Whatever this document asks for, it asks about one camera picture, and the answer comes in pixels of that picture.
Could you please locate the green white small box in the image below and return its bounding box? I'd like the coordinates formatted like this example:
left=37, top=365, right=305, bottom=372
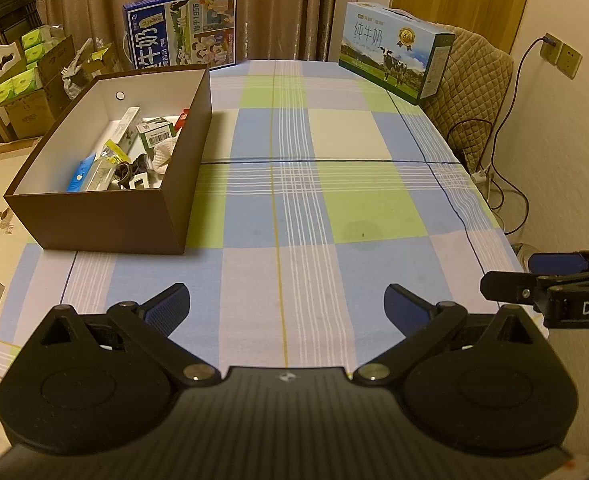
left=137, top=117, right=178, bottom=153

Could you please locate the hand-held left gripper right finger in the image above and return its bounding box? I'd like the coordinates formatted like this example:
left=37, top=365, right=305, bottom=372
left=351, top=283, right=550, bottom=386

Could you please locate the stack of green tissue packs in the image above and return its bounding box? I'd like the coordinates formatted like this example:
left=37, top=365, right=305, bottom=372
left=0, top=29, right=50, bottom=103

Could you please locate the beige wall outlet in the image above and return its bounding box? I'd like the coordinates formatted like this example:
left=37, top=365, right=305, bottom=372
left=557, top=42, right=583, bottom=80
left=539, top=34, right=564, bottom=66

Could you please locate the open cardboard carton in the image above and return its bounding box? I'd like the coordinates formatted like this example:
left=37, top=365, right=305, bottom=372
left=74, top=40, right=121, bottom=81

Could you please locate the quilted beige chair cover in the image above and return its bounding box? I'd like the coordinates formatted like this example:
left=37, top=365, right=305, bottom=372
left=422, top=25, right=515, bottom=176

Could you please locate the blue milk carton case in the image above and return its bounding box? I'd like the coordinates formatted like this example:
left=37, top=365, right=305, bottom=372
left=122, top=0, right=238, bottom=72

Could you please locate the large cardboard carton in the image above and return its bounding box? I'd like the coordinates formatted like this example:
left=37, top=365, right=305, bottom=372
left=0, top=35, right=75, bottom=139

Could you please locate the brown cardboard box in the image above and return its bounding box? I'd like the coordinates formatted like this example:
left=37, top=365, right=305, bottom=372
left=3, top=64, right=212, bottom=256

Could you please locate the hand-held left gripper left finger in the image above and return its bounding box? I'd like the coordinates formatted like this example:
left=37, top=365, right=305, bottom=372
left=29, top=282, right=221, bottom=387

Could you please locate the long white box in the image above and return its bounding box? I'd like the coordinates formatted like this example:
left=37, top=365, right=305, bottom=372
left=105, top=106, right=142, bottom=148

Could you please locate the power strip with cables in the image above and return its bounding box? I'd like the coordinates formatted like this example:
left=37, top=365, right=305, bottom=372
left=445, top=120, right=530, bottom=236

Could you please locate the brown hair scrunchie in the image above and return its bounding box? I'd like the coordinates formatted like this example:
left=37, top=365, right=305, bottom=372
left=112, top=157, right=150, bottom=188

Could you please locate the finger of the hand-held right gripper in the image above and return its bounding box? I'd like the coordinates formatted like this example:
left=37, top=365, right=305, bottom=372
left=527, top=247, right=589, bottom=273
left=479, top=270, right=556, bottom=306

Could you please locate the white cloth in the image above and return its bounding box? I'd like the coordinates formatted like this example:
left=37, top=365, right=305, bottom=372
left=147, top=137, right=178, bottom=176

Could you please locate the clear plastic bag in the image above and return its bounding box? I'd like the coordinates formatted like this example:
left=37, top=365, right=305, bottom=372
left=62, top=50, right=96, bottom=101

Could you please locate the yellow snack packet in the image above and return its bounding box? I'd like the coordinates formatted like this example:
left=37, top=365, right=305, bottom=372
left=99, top=141, right=125, bottom=166

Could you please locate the green white milk carton case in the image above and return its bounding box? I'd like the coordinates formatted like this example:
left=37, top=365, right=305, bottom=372
left=339, top=1, right=456, bottom=106

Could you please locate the brown curtain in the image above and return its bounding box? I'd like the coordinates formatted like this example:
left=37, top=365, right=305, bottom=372
left=24, top=0, right=340, bottom=61

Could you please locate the blue packet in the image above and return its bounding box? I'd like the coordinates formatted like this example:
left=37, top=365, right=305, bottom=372
left=66, top=154, right=98, bottom=193

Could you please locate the black charger cable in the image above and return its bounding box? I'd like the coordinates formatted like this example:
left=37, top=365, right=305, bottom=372
left=492, top=35, right=550, bottom=171

